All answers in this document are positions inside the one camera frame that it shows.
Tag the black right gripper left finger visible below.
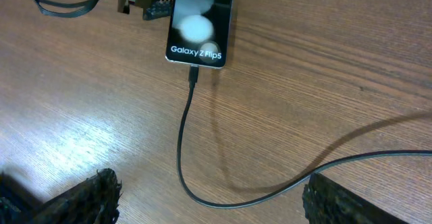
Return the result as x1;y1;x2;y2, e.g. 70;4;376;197
1;168;122;224

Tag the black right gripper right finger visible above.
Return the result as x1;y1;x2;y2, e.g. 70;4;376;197
302;173;407;224

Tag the black Galaxy flip smartphone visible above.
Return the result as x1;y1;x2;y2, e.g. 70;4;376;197
165;0;233;69

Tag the black USB charging cable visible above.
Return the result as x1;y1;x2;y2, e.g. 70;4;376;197
175;65;432;210

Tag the black left camera cable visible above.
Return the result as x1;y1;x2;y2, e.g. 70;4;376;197
0;0;112;19

